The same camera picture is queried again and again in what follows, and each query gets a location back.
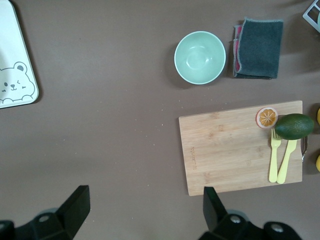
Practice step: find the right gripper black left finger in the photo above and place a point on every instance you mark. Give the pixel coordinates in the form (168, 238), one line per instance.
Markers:
(72, 215)

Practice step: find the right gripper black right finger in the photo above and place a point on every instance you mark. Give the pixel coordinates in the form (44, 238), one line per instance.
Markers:
(215, 215)

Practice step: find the wooden cutting board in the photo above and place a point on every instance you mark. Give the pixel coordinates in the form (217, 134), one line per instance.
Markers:
(225, 150)

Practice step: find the yellow plastic fork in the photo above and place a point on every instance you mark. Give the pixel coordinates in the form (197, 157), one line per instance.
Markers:
(274, 160)

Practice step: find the yellow plastic knife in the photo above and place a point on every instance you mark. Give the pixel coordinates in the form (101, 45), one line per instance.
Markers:
(286, 162)

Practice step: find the orange fruit slice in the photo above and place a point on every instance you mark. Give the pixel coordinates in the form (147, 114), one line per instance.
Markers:
(267, 117)

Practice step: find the yellow lemon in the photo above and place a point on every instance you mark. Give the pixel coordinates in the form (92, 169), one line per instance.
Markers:
(318, 162)

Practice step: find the dark green avocado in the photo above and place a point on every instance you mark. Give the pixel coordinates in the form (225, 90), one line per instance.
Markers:
(295, 126)

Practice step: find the round yellow-orange citrus fruit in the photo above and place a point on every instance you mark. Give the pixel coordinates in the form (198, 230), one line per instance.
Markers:
(318, 115)

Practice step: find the pale green bowl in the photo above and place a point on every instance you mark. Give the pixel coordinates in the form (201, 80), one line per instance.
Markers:
(200, 57)

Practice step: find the grey and pink folded cloth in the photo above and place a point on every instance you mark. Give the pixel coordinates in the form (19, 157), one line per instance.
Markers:
(260, 47)

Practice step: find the cream tray with bear print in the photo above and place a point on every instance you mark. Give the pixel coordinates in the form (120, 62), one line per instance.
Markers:
(12, 50)

